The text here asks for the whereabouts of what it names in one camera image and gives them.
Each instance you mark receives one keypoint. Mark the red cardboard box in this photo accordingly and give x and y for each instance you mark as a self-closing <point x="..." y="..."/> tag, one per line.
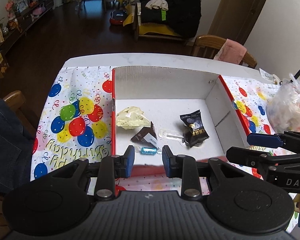
<point x="163" y="94"/>

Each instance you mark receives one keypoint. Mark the black snack packet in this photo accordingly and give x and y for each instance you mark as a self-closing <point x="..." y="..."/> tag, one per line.
<point x="195" y="134"/>

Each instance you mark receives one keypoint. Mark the dark blue jeans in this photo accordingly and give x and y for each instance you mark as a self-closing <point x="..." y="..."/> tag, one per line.
<point x="16" y="146"/>

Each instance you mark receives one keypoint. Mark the wooden chair far side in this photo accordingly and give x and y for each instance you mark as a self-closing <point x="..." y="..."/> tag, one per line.
<point x="207" y="46"/>

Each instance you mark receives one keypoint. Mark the black clothes pile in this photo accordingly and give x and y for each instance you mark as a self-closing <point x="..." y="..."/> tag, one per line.
<point x="182" y="16"/>

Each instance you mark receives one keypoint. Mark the clear plastic sachet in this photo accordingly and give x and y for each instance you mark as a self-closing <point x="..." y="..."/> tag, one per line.
<point x="171" y="135"/>

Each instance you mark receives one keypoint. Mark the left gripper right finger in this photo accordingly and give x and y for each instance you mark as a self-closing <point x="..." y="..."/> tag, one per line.
<point x="183" y="167"/>

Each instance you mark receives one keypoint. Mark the dark tv console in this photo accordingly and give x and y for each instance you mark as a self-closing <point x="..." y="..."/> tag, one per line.
<point x="25" y="21"/>

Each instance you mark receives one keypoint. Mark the blue candy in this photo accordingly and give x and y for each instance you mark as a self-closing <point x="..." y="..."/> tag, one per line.
<point x="148" y="150"/>

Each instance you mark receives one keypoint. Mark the yellow wooden armchair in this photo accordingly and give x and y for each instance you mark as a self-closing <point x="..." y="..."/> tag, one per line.
<point x="147" y="30"/>

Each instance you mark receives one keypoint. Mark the pink cloth on chair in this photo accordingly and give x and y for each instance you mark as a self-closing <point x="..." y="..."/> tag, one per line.
<point x="231" y="52"/>

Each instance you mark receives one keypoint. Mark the red toy car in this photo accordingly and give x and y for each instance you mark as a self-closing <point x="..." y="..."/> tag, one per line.
<point x="117" y="17"/>

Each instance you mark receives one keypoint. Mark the white garment on pile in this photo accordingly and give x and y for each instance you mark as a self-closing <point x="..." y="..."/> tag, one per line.
<point x="157" y="4"/>

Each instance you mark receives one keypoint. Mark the wooden chair with jeans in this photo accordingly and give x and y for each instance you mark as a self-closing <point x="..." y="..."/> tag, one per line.
<point x="16" y="101"/>

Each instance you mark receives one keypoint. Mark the clear bag of snacks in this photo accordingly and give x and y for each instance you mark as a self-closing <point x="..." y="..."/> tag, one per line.
<point x="283" y="110"/>

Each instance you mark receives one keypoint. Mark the cream white snack packet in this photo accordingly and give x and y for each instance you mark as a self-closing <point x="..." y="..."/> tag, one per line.
<point x="131" y="118"/>

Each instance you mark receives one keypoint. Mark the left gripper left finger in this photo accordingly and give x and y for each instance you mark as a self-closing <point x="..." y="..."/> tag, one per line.
<point x="111" y="168"/>

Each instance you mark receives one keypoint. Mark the balloon birthday tablecloth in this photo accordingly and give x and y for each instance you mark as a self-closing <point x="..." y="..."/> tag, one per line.
<point x="78" y="122"/>

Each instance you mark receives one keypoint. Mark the dark triangular snack packet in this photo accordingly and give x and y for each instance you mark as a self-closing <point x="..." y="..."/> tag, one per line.
<point x="147" y="135"/>

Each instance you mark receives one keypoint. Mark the wooden door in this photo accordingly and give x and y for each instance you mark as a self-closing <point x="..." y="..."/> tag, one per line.
<point x="235" y="19"/>

